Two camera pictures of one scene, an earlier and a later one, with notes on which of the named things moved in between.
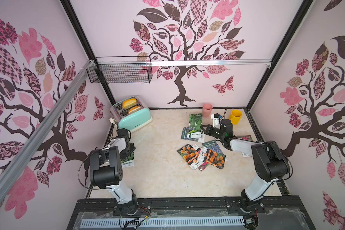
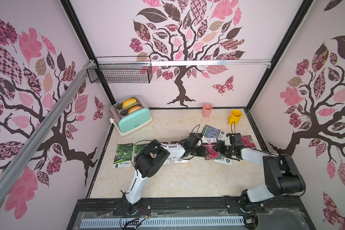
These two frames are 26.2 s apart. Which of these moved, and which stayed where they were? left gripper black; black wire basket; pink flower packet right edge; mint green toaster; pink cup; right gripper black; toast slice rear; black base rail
Moved: left gripper black; right gripper black
Stayed: pink flower packet right edge; black base rail; pink cup; mint green toaster; toast slice rear; black wire basket
